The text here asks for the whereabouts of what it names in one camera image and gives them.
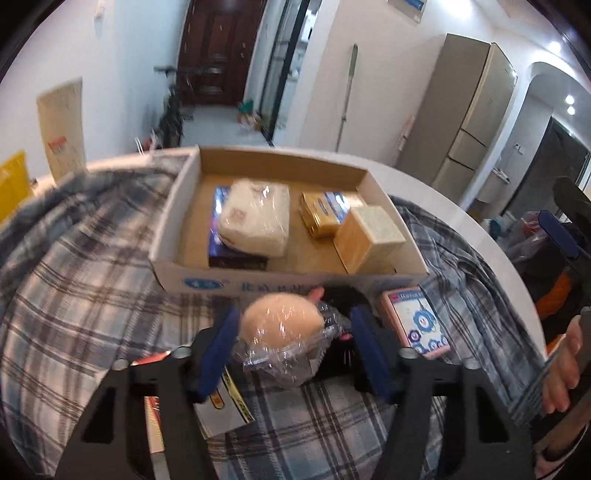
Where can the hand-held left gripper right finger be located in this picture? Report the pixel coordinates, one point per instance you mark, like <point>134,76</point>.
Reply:
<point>369,355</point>

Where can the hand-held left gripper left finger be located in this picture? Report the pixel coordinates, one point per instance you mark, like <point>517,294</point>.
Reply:
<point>217,360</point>

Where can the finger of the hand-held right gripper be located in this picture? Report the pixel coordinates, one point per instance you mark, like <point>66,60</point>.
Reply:
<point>558,233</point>
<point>572,198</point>

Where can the black plush toy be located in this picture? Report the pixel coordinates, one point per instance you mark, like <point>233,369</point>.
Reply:
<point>341,364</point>

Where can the red white cigarette pack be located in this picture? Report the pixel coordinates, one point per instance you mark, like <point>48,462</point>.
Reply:
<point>221,415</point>

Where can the pink card box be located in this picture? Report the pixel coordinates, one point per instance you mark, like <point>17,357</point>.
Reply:
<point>415,318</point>

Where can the plastic-wrapped bun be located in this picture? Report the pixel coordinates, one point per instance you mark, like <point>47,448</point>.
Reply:
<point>281,318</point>

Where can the dark blue cigarette pack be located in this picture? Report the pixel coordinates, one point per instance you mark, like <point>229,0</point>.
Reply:
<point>235,261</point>

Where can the cardboard box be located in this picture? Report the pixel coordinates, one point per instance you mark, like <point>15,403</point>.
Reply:
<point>300,263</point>

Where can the tan small box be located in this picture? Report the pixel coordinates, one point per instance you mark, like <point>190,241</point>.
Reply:
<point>364,240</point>

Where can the white tissue packet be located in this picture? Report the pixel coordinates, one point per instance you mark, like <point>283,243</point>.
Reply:
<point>254,217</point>

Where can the gold blue snack packet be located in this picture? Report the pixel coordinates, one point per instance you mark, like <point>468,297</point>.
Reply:
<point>323,212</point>

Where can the person's right hand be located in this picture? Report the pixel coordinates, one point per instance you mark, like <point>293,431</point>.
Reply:
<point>565,369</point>

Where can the dark bathroom door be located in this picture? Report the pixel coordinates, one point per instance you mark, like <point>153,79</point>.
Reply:
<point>549,161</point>

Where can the white washbasin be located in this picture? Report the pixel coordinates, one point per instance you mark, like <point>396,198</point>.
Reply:
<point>493,184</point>

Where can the beige refrigerator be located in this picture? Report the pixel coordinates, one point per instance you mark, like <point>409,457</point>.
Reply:
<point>461,120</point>

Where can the blue plaid shirt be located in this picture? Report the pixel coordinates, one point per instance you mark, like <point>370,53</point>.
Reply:
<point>92,300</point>

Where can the small cardboard carton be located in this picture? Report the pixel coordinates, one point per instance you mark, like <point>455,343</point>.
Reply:
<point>253,121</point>

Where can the black bicycle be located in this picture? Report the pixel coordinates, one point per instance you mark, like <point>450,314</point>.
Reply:
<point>173,115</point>

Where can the grey electrical panel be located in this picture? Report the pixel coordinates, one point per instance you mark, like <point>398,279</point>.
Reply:
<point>408,9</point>

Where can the green bag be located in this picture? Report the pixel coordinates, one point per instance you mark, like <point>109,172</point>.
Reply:
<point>244,106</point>

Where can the yellow plastic bin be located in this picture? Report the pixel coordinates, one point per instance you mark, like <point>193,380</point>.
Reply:
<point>14,189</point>

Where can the cream cylindrical tube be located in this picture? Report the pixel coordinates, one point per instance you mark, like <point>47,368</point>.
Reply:
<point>62,129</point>

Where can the black framed glass door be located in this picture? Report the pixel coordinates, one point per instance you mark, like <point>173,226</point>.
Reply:
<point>286,69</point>

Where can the dark red entrance door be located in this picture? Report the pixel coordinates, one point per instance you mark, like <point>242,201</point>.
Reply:
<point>217,50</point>

